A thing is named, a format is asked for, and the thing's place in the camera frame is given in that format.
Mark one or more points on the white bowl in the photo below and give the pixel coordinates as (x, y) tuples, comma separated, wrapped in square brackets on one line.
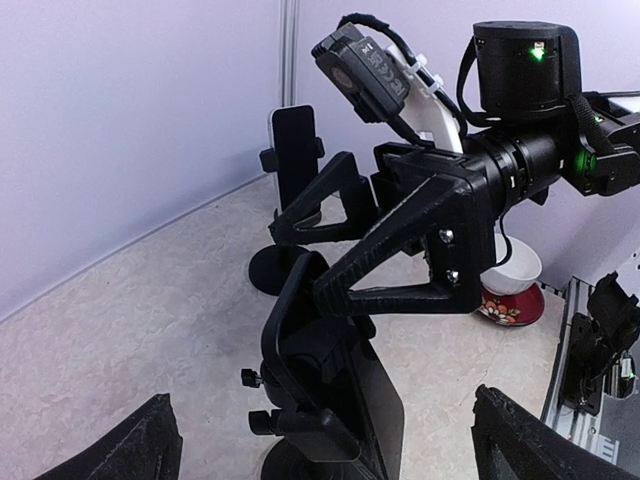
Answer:
[(519, 273)]

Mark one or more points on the right aluminium frame post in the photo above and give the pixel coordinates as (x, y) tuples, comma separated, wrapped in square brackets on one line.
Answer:
[(288, 52)]

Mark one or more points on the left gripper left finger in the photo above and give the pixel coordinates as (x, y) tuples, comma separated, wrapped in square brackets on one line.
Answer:
[(145, 445)]

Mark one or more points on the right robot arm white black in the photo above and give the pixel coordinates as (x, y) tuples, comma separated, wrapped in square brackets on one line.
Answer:
[(538, 125)]

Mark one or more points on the black phone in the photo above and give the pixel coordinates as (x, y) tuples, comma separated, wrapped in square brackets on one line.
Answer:
[(330, 370), (294, 143)]

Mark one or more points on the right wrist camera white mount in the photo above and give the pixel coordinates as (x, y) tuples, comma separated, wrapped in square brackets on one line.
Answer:
[(386, 82)]

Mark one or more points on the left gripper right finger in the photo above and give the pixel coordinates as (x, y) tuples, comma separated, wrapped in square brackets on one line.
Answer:
[(511, 443)]

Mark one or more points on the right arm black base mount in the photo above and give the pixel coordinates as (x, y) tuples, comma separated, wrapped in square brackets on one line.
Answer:
[(597, 340)]

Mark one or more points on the black pole phone stand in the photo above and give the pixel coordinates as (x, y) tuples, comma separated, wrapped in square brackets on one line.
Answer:
[(270, 267), (310, 400)]

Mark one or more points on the red floral plate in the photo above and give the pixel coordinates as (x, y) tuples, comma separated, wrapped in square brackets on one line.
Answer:
[(518, 310)]

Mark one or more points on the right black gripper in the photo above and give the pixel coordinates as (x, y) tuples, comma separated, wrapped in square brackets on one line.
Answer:
[(437, 203)]

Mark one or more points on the front aluminium rail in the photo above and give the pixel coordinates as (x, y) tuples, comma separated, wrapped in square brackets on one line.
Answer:
[(612, 434)]

